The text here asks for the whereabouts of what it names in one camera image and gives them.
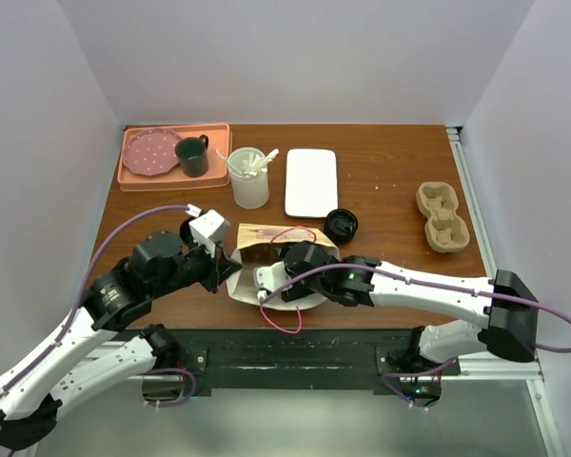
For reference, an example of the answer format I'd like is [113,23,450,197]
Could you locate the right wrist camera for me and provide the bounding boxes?
[252,261,290,300]

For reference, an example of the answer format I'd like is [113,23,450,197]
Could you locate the frosted white utensil cup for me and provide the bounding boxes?
[227,148,269,209]

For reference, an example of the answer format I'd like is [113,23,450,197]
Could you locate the aluminium frame rail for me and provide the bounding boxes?
[446,128,565,456]

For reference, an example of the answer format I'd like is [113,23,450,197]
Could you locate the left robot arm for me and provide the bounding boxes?
[0,231,242,451]

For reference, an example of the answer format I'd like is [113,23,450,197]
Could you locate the dark green mug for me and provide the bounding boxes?
[175,134,209,178]

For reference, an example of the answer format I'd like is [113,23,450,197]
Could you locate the black coffee cup stack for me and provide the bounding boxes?
[179,218,196,248]

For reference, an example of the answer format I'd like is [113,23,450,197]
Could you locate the pink polka dot plate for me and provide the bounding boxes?
[122,128,182,177]

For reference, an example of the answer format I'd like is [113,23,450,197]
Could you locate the cardboard cup carrier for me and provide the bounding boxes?
[416,182,470,253]

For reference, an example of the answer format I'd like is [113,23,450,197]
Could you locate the black mounting base rail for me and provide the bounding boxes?
[142,328,461,406]

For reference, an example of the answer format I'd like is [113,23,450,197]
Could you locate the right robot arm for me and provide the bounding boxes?
[277,242,538,374]

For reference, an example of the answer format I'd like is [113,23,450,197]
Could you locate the wrapped white utensil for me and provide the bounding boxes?
[215,148,280,177]

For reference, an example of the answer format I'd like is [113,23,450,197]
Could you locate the pink cakes paper bag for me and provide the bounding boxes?
[226,223,340,335]

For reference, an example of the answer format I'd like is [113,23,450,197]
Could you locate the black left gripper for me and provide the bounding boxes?
[151,234,243,298]

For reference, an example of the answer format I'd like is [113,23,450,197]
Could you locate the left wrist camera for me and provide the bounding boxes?
[189,209,230,257]

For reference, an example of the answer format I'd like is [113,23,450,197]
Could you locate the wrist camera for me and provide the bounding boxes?
[189,209,230,257]
[252,261,290,300]

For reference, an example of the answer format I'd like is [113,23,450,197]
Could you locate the white rectangular plate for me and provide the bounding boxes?
[285,149,339,219]

